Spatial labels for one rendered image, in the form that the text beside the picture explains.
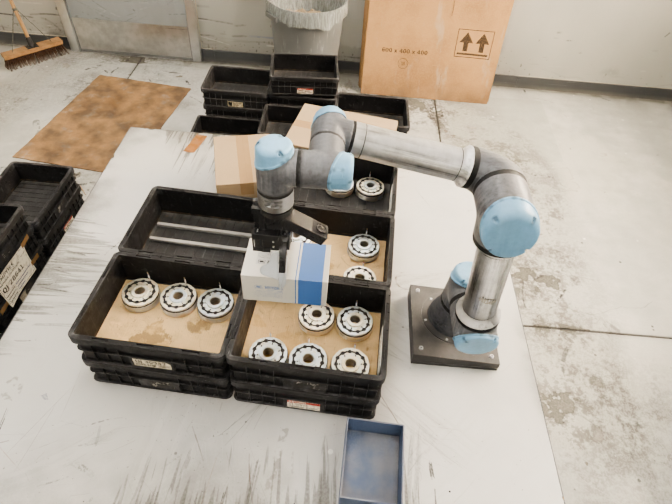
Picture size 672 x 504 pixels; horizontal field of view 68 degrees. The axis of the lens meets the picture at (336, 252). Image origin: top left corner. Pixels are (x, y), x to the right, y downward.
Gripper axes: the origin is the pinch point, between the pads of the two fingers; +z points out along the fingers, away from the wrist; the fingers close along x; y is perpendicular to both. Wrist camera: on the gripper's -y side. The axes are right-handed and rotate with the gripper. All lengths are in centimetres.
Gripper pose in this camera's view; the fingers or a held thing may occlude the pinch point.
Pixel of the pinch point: (287, 267)
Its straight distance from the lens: 121.4
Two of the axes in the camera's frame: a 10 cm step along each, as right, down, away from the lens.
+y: -10.0, -0.8, 0.0
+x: -0.6, 7.3, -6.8
